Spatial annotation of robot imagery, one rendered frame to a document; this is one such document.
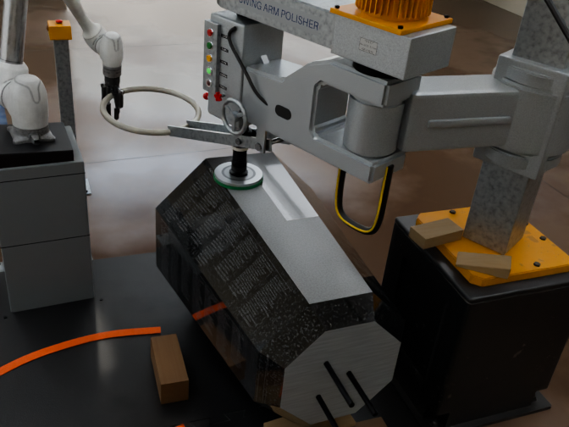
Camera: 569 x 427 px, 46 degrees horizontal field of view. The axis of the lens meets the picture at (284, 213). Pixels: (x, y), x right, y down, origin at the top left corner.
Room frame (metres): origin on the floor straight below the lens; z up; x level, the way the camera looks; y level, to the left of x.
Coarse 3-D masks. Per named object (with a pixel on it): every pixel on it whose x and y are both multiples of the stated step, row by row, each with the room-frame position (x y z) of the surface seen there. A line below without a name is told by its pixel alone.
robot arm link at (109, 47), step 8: (112, 32) 3.09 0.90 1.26; (104, 40) 3.05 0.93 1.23; (112, 40) 3.05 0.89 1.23; (120, 40) 3.08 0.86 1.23; (96, 48) 3.11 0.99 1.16; (104, 48) 3.04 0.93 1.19; (112, 48) 3.04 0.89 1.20; (120, 48) 3.07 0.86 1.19; (104, 56) 3.04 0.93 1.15; (112, 56) 3.04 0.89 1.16; (120, 56) 3.07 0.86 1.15; (104, 64) 3.06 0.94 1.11; (112, 64) 3.05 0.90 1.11; (120, 64) 3.08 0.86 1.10
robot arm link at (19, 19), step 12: (12, 0) 2.88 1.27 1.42; (24, 0) 2.91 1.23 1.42; (12, 12) 2.87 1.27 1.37; (24, 12) 2.90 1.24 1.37; (12, 24) 2.86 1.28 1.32; (24, 24) 2.90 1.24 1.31; (12, 36) 2.86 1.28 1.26; (24, 36) 2.90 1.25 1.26; (0, 48) 2.86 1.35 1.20; (12, 48) 2.85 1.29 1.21; (24, 48) 2.91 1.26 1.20; (0, 60) 2.85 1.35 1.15; (12, 60) 2.84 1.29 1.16; (0, 72) 2.80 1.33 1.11; (12, 72) 2.81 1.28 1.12; (24, 72) 2.86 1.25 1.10; (0, 84) 2.78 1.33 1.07; (0, 96) 2.75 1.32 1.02
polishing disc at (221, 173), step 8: (216, 168) 2.61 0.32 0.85; (224, 168) 2.61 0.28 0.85; (248, 168) 2.64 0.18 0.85; (256, 168) 2.65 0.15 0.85; (216, 176) 2.53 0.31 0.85; (224, 176) 2.54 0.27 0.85; (232, 176) 2.54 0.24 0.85; (248, 176) 2.56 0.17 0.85; (256, 176) 2.57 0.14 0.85; (232, 184) 2.48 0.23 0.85; (240, 184) 2.48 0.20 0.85; (248, 184) 2.49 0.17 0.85
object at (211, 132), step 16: (176, 128) 2.78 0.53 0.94; (192, 128) 2.88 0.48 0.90; (208, 128) 2.80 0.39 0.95; (224, 128) 2.73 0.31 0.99; (256, 128) 2.61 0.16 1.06; (224, 144) 2.56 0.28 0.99; (240, 144) 2.50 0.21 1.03; (256, 144) 2.39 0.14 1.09; (272, 144) 2.43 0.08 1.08; (288, 144) 2.47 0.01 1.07
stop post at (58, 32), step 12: (48, 24) 3.68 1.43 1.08; (60, 24) 3.70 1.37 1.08; (60, 36) 3.66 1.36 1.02; (60, 48) 3.67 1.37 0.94; (60, 60) 3.67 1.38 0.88; (60, 72) 3.67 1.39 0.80; (60, 84) 3.67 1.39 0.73; (60, 96) 3.66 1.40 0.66; (72, 96) 3.69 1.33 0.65; (60, 108) 3.66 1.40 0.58; (72, 108) 3.69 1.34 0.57; (72, 120) 3.69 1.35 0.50
